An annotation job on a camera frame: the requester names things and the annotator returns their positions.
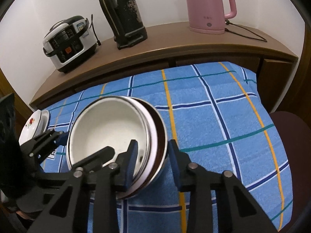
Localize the pink electric kettle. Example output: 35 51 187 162
186 0 237 34

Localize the blue plaid tablecloth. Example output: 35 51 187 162
45 62 293 232

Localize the white black rice cooker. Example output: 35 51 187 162
43 15 101 73

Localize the red flower white bowl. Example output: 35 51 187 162
18 110 50 145

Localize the black rice cooker cable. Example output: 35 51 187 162
90 14 102 46

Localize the brown rimmed bowl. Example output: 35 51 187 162
116 96 168 199

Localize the black kettle cable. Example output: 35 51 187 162
225 19 268 43

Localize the brown wooden cabinet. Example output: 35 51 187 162
30 22 298 110

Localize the white enamel bowl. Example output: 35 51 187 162
66 96 151 177

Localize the black thermos flask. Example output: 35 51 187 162
99 0 148 50

